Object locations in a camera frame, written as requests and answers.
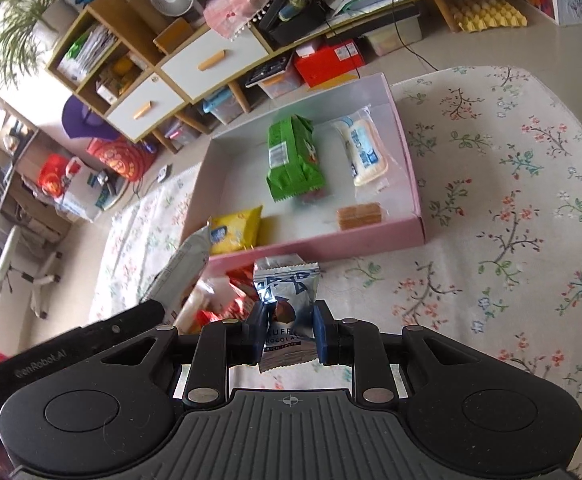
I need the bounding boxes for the clear bin orange handle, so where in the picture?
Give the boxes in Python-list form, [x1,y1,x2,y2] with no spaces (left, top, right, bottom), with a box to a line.
[258,67,304,100]

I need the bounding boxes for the small clear storage bin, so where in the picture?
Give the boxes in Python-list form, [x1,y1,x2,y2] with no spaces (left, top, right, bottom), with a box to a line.
[163,120,199,148]

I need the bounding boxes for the red gift bag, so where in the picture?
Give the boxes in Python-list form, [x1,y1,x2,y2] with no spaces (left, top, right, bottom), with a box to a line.
[38,155,79,196]

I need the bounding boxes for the silver grey snack packet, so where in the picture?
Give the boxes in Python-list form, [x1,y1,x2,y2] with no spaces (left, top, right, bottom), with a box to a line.
[143,222,212,328]

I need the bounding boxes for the white cabinet drawer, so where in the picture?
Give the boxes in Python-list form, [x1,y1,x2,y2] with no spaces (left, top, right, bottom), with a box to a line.
[158,25,273,103]
[105,76,189,143]

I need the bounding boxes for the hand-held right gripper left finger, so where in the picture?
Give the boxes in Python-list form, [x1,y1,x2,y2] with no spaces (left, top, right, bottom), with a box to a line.
[98,301,274,407]

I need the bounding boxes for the pink cardboard box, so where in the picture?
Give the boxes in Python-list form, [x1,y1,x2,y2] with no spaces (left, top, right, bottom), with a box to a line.
[180,72,425,273]

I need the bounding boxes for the pink fringed cloth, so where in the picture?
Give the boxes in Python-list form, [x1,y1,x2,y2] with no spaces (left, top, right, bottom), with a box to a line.
[203,0,357,41]

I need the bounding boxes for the long wooden cabinet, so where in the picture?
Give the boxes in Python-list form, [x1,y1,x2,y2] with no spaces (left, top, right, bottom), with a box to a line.
[46,0,582,153]

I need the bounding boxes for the silver muffin packet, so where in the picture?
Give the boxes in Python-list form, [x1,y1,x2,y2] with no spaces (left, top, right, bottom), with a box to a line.
[252,255,320,373]

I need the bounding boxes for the green snack packet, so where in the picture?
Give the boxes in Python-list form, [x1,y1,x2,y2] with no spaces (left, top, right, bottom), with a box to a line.
[266,115,328,203]

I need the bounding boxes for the black storage box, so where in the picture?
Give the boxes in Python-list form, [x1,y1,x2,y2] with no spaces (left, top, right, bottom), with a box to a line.
[258,0,332,46]

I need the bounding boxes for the yellow egg tray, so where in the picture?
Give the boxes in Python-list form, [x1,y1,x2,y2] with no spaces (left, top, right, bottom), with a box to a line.
[444,0,527,33]

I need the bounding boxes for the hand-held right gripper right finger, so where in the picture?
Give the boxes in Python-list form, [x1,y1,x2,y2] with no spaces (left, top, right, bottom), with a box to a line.
[311,300,477,405]

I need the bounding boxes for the brown cardboard box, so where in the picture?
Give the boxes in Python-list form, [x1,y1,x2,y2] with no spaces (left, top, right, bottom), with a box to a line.
[153,17,194,53]

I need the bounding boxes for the yellow blue-label snack packet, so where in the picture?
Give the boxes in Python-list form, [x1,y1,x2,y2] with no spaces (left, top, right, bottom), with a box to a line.
[208,205,263,254]

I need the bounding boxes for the round red bag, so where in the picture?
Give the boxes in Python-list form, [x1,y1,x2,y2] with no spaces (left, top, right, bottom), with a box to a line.
[88,140,149,181]

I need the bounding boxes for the red cardboard box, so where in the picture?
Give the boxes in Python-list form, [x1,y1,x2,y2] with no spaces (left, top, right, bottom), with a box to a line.
[293,40,367,88]

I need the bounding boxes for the white blue bread packet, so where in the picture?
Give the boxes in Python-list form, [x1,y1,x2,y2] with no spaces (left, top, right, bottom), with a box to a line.
[332,105,389,191]

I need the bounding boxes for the clear cracker packet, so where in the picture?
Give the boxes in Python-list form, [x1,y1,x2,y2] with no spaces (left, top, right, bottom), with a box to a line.
[335,202,383,231]

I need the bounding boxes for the white paper bag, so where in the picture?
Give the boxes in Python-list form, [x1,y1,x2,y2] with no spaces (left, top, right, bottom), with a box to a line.
[53,157,116,223]

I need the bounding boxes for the wooden bookshelf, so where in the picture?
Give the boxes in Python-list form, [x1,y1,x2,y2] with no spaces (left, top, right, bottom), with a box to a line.
[0,90,72,241]

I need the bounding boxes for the blue-lid storage bin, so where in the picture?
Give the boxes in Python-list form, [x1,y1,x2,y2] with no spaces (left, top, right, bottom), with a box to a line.
[202,87,244,126]

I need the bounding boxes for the green potted plant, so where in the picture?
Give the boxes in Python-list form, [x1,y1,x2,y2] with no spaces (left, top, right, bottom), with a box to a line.
[0,0,79,91]

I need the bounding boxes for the white office chair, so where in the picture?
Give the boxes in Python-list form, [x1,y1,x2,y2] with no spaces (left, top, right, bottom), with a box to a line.
[0,225,64,318]

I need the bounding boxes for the stack of papers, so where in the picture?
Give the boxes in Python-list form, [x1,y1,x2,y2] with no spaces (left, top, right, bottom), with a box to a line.
[58,25,122,83]

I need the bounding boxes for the floral tablecloth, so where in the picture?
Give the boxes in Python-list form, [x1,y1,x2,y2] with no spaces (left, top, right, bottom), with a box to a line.
[88,65,582,441]

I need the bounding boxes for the purple hat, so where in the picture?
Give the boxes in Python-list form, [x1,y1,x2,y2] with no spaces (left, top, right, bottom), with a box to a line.
[62,95,116,141]

